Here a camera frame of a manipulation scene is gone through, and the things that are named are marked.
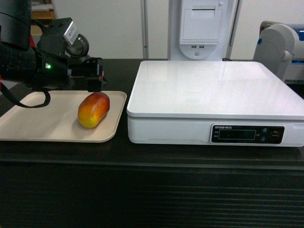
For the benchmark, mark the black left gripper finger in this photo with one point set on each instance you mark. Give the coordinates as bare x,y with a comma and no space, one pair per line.
91,70

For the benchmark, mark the white blue label printer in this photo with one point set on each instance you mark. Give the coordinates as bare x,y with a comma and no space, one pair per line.
280,48

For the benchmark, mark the black checkout counter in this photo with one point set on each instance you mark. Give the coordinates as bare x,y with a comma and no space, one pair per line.
121,184

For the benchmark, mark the beige plastic tray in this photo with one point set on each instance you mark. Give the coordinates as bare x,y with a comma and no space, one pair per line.
57,122

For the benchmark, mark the white POS terminal stand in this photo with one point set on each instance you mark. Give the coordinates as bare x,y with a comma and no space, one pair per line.
202,30

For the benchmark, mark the red yellow mango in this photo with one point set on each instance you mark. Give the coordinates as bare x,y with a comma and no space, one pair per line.
93,109

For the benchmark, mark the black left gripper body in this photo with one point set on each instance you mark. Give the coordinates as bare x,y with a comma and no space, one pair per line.
52,63

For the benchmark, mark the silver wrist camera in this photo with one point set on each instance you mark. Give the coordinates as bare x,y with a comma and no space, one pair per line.
71,32

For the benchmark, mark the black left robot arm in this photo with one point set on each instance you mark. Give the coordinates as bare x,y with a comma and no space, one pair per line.
18,59

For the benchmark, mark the white checkout scale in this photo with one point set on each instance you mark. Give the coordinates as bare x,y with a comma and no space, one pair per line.
213,103

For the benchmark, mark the black barcode scanner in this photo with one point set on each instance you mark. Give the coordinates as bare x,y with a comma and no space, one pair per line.
79,49

